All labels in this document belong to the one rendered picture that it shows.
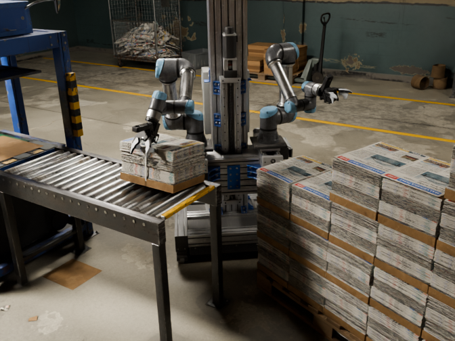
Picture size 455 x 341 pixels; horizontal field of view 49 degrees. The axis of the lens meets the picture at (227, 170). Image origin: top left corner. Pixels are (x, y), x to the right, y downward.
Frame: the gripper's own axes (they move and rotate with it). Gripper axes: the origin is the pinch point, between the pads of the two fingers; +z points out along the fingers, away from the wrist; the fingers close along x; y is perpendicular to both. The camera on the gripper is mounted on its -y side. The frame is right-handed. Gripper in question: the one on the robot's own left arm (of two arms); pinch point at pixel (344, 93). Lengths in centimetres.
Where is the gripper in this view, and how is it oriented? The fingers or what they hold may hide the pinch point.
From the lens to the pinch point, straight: 301.5
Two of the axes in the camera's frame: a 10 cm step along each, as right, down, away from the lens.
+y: 1.3, 8.9, 4.4
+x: -8.5, 3.3, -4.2
